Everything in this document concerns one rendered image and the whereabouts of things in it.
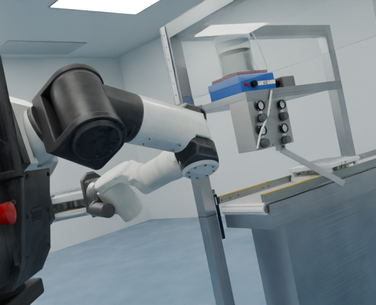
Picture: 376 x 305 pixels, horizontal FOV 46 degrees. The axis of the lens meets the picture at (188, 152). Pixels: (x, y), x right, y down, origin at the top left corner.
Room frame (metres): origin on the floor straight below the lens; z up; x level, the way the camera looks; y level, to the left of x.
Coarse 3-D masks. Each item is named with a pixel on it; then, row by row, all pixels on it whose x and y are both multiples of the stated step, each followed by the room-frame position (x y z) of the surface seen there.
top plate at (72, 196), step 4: (76, 192) 1.30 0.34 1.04; (80, 192) 1.27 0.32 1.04; (60, 196) 1.28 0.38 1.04; (64, 196) 1.28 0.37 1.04; (68, 196) 1.27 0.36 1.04; (72, 196) 1.27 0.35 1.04; (76, 196) 1.27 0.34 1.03; (80, 196) 1.27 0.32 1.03; (52, 200) 1.28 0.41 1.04; (56, 200) 1.28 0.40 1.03; (60, 200) 1.28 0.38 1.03; (64, 200) 1.27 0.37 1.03; (68, 200) 1.27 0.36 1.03; (72, 200) 1.28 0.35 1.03; (52, 204) 1.28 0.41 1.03
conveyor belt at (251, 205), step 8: (360, 160) 2.60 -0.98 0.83; (368, 168) 2.20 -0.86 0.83; (344, 176) 2.08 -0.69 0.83; (288, 184) 2.19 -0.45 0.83; (320, 184) 1.97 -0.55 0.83; (264, 192) 2.06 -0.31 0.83; (296, 192) 1.87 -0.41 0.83; (240, 200) 1.96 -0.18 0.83; (248, 200) 1.91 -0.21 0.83; (256, 200) 1.87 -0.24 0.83; (272, 200) 1.79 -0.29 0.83; (224, 208) 1.94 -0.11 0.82; (232, 208) 1.90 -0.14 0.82; (240, 208) 1.86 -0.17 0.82; (248, 208) 1.81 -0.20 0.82; (256, 208) 1.78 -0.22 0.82
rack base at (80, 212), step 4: (76, 208) 1.31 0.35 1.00; (80, 208) 1.28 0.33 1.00; (84, 208) 1.27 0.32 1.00; (56, 212) 1.30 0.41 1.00; (60, 212) 1.28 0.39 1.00; (64, 212) 1.28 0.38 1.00; (68, 212) 1.28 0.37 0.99; (72, 212) 1.27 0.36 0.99; (76, 212) 1.27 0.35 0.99; (80, 212) 1.27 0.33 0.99; (84, 212) 1.27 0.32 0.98; (56, 216) 1.28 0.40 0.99; (60, 216) 1.28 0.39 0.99; (64, 216) 1.27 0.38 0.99; (68, 216) 1.29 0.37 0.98; (72, 216) 1.29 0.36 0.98; (76, 216) 1.29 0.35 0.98; (80, 216) 1.29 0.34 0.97; (56, 220) 1.29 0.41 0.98; (60, 220) 1.29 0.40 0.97
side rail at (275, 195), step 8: (368, 160) 2.18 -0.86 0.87; (344, 168) 2.06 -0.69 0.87; (352, 168) 2.09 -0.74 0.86; (360, 168) 2.13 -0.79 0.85; (320, 176) 1.95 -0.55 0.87; (304, 184) 1.88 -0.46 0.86; (312, 184) 1.91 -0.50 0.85; (272, 192) 1.77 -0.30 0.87; (280, 192) 1.80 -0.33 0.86; (288, 192) 1.82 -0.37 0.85; (264, 200) 1.74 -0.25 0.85
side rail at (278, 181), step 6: (372, 150) 2.69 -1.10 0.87; (360, 156) 2.60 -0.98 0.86; (366, 156) 2.64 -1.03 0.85; (276, 180) 2.18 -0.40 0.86; (282, 180) 2.20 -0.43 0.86; (288, 180) 2.23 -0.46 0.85; (258, 186) 2.10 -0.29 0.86; (264, 186) 2.12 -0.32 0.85; (270, 186) 2.15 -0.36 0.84; (234, 192) 2.01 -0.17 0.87; (240, 192) 2.03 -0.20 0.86; (246, 192) 2.05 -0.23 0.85; (252, 192) 2.07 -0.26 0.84; (222, 198) 1.97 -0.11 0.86; (228, 198) 1.99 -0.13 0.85; (234, 198) 2.01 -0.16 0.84
